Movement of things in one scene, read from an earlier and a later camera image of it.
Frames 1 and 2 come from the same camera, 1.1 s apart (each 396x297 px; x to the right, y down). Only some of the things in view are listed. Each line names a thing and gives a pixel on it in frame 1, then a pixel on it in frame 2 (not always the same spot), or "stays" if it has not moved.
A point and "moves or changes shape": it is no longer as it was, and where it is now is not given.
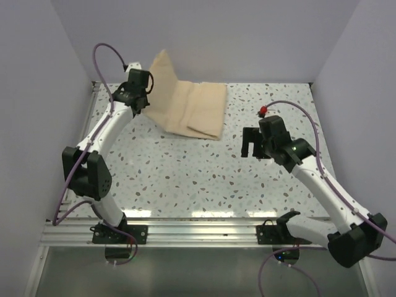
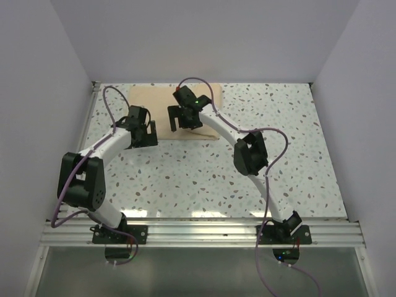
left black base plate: [103, 233] stays
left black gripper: [124, 86] to [150, 139]
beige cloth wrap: [190, 108] moves or changes shape
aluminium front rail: [167, 232] stays
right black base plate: [270, 234] stays
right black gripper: [249, 137] to [175, 111]
